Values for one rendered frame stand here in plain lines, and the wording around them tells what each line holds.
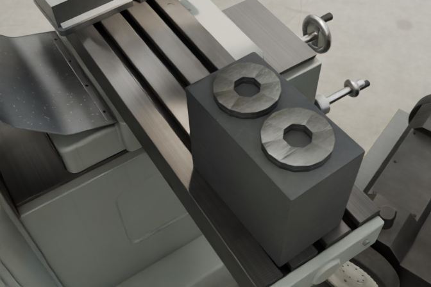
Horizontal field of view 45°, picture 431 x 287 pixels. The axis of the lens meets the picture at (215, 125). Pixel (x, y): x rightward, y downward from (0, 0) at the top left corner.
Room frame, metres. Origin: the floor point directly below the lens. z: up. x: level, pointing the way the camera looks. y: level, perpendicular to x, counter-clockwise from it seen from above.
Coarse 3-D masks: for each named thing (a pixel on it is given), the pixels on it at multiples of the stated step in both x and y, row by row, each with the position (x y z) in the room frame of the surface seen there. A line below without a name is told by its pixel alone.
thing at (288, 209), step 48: (192, 96) 0.46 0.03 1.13; (240, 96) 0.45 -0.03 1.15; (288, 96) 0.46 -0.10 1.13; (192, 144) 0.47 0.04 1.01; (240, 144) 0.38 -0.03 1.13; (288, 144) 0.37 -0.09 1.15; (336, 144) 0.37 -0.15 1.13; (240, 192) 0.37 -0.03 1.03; (288, 192) 0.31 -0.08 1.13; (336, 192) 0.34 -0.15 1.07; (288, 240) 0.30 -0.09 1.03
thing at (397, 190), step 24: (408, 144) 0.76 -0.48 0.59; (384, 168) 0.69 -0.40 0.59; (408, 168) 0.69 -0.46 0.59; (384, 192) 0.63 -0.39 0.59; (408, 192) 0.62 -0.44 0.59; (384, 216) 0.53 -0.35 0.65; (408, 216) 0.55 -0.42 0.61; (384, 240) 0.50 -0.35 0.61; (408, 240) 0.51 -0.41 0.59; (408, 264) 0.46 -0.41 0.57
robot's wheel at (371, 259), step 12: (360, 252) 0.48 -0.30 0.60; (372, 252) 0.47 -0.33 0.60; (348, 264) 0.48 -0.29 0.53; (360, 264) 0.45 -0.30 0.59; (372, 264) 0.45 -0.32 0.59; (384, 264) 0.45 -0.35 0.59; (336, 276) 0.49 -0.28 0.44; (348, 276) 0.48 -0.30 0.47; (360, 276) 0.46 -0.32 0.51; (372, 276) 0.43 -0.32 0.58; (384, 276) 0.43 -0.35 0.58; (396, 276) 0.44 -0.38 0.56
